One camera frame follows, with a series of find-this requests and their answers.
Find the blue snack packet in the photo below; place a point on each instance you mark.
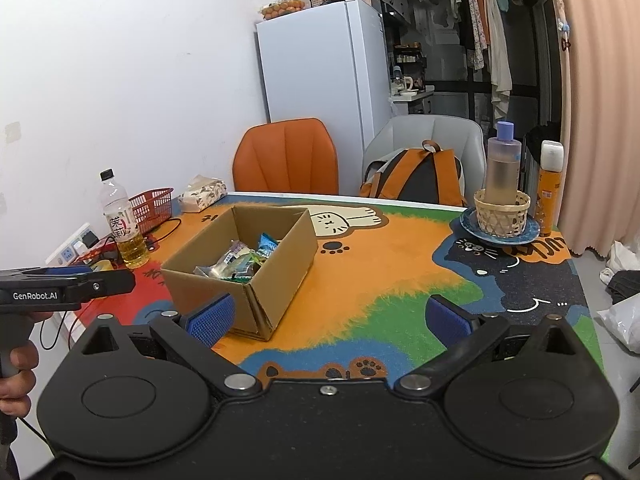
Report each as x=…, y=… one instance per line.
x=266, y=246

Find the red plastic basket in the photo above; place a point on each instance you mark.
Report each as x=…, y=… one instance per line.
x=150, y=210

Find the floral hanging garment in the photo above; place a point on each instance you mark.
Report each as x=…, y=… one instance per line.
x=477, y=35

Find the black cloth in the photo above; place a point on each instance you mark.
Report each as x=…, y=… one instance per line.
x=625, y=285

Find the clear egg carton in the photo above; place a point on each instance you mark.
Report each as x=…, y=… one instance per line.
x=282, y=8

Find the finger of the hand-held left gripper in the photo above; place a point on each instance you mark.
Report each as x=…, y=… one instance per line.
x=65, y=270
x=112, y=282

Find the white packet black label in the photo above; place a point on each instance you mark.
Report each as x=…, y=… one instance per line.
x=207, y=271

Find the brown cardboard box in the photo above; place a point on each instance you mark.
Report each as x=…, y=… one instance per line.
x=290, y=270

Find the orange chair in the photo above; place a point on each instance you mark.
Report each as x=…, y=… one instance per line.
x=285, y=160

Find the person's left hand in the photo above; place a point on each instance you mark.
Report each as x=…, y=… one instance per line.
x=22, y=390

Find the small white plastic bag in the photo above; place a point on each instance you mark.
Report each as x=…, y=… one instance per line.
x=620, y=255

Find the orange spray can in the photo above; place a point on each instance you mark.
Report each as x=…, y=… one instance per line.
x=549, y=195

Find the large white plastic bag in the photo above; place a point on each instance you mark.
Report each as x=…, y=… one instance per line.
x=625, y=320

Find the clear tea bottle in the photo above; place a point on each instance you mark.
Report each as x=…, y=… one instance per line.
x=122, y=230

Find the printed tissue pack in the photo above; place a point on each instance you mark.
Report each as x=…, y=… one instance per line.
x=200, y=195

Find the white kettle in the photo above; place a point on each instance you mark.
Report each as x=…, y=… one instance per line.
x=407, y=82

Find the white hanging garment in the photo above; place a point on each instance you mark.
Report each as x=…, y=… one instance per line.
x=497, y=50

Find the grey chair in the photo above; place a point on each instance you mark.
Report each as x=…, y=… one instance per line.
x=430, y=130

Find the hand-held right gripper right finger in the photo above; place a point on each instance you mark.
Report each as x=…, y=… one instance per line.
x=450, y=317

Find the blue plate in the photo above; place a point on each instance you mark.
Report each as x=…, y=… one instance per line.
x=467, y=226

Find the white counter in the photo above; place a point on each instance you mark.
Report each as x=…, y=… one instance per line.
x=415, y=94

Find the clear bottle purple cap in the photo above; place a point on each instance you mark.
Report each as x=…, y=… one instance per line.
x=502, y=175

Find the white refrigerator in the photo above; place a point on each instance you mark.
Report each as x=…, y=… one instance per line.
x=320, y=85

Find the woven bamboo basket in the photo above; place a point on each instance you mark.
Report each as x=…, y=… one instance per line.
x=500, y=220

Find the orange and black backpack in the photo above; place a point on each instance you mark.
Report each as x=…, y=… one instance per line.
x=415, y=175

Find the white power strip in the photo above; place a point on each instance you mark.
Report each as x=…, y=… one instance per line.
x=75, y=247

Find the long white bread packet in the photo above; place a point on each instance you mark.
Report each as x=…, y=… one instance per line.
x=235, y=254

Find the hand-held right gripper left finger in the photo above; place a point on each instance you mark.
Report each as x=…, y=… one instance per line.
x=210, y=322

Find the yellow tape roll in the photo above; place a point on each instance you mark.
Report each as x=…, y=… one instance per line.
x=102, y=265

